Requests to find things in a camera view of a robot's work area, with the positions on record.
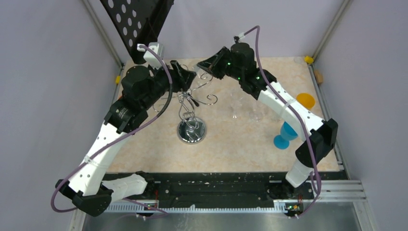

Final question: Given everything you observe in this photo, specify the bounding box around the clear wine glass front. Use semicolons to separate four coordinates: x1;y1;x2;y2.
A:
249;101;264;122

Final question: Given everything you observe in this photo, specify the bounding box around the wooden block at edge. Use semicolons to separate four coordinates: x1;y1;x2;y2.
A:
314;70;324;84

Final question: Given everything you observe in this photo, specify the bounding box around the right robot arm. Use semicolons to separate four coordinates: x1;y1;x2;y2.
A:
197;42;338;198

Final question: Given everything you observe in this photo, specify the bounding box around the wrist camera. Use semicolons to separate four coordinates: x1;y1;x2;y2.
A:
137;42;164;70
233;33;245;44

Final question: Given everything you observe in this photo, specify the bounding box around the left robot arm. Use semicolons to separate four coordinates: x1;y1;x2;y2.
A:
56;60;197;217

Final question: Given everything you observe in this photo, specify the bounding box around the yellow corner clamp right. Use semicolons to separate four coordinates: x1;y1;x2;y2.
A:
304;56;314;64

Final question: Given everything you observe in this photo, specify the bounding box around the black perforated music stand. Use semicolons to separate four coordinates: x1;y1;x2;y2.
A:
100;0;174;64

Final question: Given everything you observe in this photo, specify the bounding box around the blue wine glass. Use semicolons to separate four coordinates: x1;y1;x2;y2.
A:
273;122;298;150

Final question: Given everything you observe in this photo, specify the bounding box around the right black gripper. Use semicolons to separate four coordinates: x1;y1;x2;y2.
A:
198;46;243;81

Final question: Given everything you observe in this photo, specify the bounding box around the clear patterned glass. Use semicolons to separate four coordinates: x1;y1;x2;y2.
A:
192;64;210;88

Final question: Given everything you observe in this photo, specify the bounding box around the yellow corner clamp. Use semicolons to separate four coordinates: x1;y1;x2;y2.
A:
304;56;314;64
115;76;121;85

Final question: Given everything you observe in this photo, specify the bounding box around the chrome wine glass rack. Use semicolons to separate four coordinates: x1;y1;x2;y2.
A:
172;76;218;144

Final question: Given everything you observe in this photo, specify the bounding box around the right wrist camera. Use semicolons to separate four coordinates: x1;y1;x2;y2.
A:
233;33;245;44

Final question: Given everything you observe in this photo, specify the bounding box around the yellow corner clamp left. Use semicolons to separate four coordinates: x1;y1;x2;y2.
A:
115;76;121;85

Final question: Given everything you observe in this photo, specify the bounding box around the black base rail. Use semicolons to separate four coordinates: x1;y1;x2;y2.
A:
105;172;348;209

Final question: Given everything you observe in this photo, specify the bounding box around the clear smooth wine glass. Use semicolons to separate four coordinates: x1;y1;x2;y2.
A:
230;92;243;119

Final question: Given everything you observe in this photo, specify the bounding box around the yellow wine glass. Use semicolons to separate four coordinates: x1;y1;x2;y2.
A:
296;93;316;110

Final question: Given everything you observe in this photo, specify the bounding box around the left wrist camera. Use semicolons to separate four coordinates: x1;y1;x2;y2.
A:
137;42;164;70

